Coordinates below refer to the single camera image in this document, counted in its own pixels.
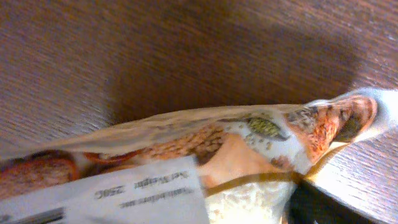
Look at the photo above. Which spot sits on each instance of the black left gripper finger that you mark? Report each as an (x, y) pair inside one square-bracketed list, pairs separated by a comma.
[(309, 205)]

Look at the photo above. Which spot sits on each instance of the brown white rice bag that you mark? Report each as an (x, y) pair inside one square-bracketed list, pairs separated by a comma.
[(228, 164)]

